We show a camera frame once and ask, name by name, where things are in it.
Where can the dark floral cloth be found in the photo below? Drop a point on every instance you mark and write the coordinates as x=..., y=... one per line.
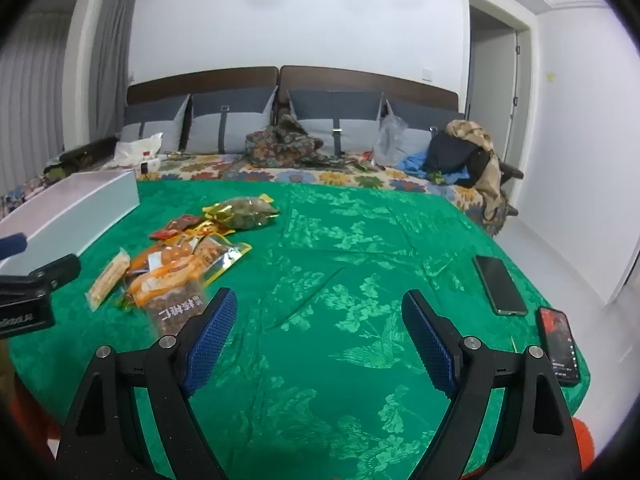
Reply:
x=85, y=155

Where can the black and tan clothes pile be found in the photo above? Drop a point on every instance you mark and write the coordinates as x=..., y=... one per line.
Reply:
x=475, y=132

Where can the green patterned cloth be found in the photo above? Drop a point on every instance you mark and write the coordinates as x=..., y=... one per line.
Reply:
x=325, y=260

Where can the white wall switch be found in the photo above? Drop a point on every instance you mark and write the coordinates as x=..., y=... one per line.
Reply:
x=429, y=74

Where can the blue cloth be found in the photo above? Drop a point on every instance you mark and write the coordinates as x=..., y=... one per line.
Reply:
x=415, y=165

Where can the grey curtain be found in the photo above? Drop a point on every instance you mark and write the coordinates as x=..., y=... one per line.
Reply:
x=115, y=50

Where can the white plastic bag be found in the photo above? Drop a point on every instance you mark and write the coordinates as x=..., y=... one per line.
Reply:
x=137, y=150

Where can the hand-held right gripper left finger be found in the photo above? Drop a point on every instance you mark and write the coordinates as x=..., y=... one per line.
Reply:
x=212, y=332

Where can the grey pillow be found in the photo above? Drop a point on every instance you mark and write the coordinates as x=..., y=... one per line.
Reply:
x=345, y=120
x=225, y=120
x=150, y=120
x=425, y=120

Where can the orange cloth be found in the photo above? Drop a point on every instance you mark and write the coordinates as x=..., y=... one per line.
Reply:
x=582, y=442
x=30, y=415

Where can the smartphone with lit screen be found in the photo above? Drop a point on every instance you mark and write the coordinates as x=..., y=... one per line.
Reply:
x=559, y=345

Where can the white door frame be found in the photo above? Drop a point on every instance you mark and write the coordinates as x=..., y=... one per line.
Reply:
x=525, y=110

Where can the clear yellow peanut packet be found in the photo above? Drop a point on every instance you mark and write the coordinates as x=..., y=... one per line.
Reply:
x=215, y=256

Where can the clear sausage packet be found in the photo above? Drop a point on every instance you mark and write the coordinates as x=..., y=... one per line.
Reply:
x=165, y=257

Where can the clear brown nut packet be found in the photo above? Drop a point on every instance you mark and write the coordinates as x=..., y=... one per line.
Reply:
x=175, y=310

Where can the yellow cartoon snack packet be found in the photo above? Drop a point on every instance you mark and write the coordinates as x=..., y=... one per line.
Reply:
x=205, y=233

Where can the floral bedsheet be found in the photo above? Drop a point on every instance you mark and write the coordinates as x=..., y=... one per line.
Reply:
x=300, y=177

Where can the long white snack packet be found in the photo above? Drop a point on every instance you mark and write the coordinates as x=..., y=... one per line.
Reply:
x=107, y=280

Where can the black chair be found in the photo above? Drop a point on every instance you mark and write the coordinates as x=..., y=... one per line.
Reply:
x=512, y=172

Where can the small colourful wrappers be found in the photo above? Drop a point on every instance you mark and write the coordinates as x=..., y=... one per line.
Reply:
x=367, y=162

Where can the black bag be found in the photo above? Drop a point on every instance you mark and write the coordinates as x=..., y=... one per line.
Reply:
x=455, y=157

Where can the white storage box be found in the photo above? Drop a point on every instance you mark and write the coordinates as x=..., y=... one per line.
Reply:
x=75, y=210

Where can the orange snack packet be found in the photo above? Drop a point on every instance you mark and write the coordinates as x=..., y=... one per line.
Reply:
x=150, y=285

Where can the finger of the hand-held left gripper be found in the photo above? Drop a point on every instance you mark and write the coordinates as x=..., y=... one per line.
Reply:
x=55, y=270
x=11, y=246

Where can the dark patterned cloth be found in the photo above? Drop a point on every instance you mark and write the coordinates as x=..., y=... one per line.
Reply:
x=285, y=145

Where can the black smartphone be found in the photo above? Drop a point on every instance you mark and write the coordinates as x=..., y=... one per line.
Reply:
x=500, y=285

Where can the gold-edged olive packet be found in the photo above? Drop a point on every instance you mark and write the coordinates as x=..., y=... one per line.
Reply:
x=245, y=212

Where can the sheer striped curtain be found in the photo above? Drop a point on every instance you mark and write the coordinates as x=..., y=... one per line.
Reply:
x=35, y=100

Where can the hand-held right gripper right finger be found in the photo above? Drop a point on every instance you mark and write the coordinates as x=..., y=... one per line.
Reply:
x=430, y=335

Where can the red snack packet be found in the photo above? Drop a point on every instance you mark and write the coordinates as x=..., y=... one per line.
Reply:
x=175, y=225

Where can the clear plastic bag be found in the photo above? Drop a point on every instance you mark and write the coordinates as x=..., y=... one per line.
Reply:
x=390, y=140

